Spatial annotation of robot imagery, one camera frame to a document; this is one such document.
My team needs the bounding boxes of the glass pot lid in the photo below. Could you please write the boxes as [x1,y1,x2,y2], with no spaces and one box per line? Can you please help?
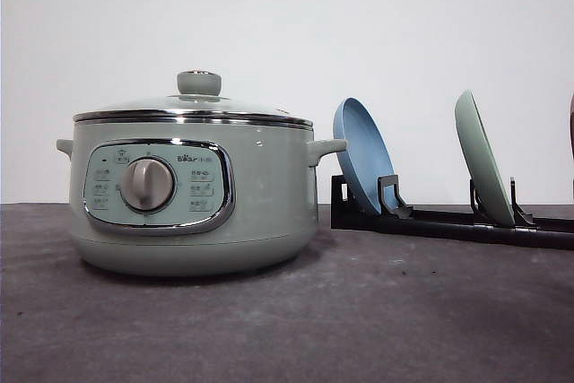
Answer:
[73,69,313,127]

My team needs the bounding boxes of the green plate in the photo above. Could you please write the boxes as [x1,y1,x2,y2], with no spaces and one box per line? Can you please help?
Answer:
[455,90,516,227]

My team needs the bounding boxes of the black plate rack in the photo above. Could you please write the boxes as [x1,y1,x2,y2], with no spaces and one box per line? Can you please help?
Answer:
[330,175,574,250]

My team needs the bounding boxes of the blue plate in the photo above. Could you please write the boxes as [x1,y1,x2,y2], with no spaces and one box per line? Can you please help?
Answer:
[333,97,398,215]

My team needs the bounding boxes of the green electric steamer pot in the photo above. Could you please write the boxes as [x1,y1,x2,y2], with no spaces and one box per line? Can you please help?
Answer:
[56,113,347,278]

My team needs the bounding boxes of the pink plate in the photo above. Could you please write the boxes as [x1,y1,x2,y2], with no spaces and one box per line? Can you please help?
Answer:
[569,91,574,163]

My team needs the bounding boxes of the grey table mat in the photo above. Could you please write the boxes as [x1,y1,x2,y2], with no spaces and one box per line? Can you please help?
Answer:
[0,203,574,383]

